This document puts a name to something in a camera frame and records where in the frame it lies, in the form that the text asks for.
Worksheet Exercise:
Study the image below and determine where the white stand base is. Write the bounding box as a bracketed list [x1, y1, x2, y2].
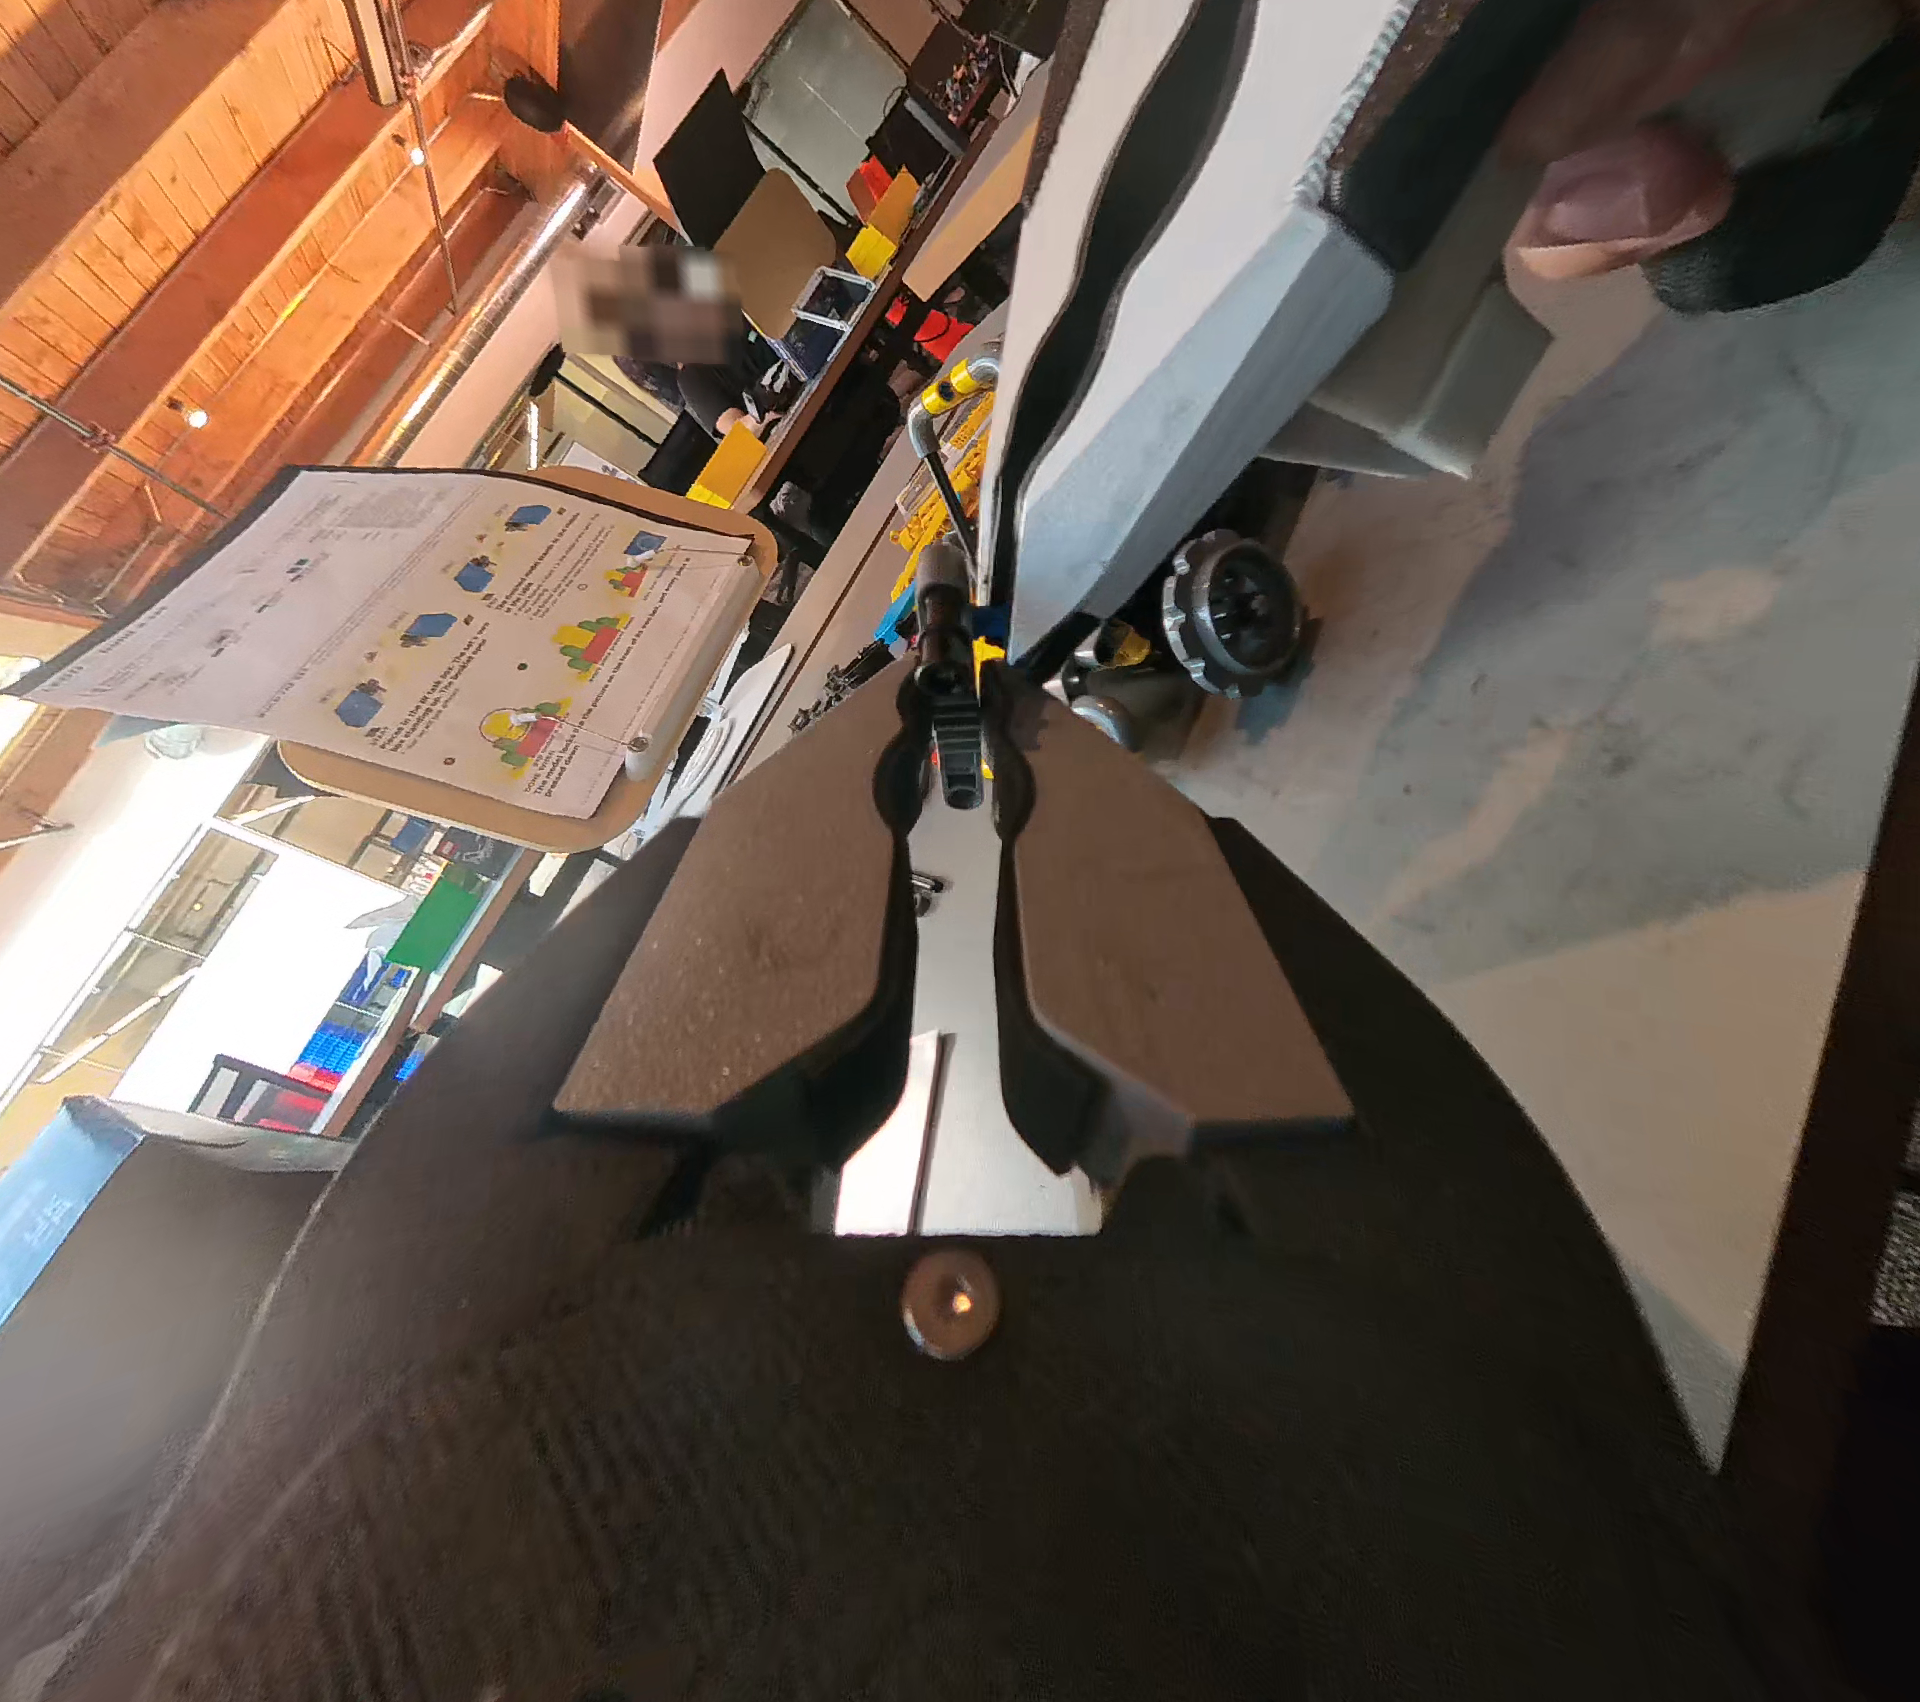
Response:
[660, 645, 799, 820]

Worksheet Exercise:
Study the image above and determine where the person's right hand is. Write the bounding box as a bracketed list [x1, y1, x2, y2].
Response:
[1500, 0, 1920, 281]

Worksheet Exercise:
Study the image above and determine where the yellow plastic bin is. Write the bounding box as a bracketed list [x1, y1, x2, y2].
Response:
[687, 425, 771, 514]
[844, 169, 920, 283]

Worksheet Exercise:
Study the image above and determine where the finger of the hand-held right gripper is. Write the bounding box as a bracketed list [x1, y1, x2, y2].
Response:
[983, 0, 1241, 513]
[1008, 0, 1554, 667]

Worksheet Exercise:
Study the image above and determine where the blue cardboard kit box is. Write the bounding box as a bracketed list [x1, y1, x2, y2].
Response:
[0, 1095, 363, 1331]

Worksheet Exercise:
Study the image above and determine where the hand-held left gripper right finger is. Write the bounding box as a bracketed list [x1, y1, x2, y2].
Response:
[991, 678, 1356, 1181]

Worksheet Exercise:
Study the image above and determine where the printed instruction sheet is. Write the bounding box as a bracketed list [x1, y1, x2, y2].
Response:
[15, 465, 761, 822]

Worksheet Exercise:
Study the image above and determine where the yellow toy brick vehicle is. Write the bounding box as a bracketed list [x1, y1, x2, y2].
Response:
[876, 345, 1308, 766]

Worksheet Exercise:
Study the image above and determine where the metal duct pipe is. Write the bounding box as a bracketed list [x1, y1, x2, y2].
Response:
[366, 169, 607, 462]

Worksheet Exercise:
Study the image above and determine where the grey gear rack piece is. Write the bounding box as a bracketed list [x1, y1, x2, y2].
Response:
[896, 547, 1001, 813]

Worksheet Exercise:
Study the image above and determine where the grey desk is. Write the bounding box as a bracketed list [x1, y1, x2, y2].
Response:
[660, 66, 1920, 1472]

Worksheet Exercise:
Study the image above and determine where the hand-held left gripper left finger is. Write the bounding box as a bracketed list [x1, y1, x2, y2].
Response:
[552, 678, 920, 1127]

